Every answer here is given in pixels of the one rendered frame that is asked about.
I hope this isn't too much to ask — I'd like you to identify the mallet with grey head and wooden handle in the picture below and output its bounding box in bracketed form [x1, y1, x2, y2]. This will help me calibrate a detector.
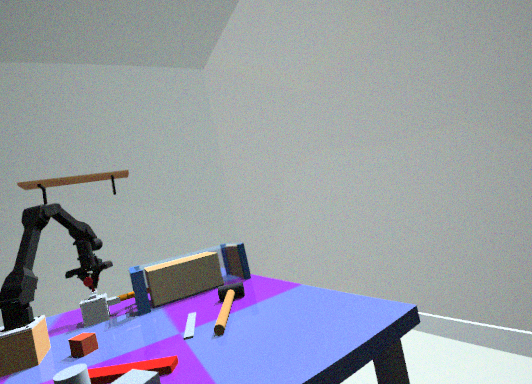
[214, 281, 245, 335]

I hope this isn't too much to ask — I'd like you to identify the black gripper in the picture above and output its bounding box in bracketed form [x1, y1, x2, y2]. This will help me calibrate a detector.
[65, 251, 113, 289]

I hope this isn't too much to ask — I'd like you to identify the red flat bar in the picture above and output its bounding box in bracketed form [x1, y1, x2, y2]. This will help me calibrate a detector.
[88, 355, 178, 384]

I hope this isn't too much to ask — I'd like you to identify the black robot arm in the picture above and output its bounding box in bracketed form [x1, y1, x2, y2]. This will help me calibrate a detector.
[0, 203, 103, 332]

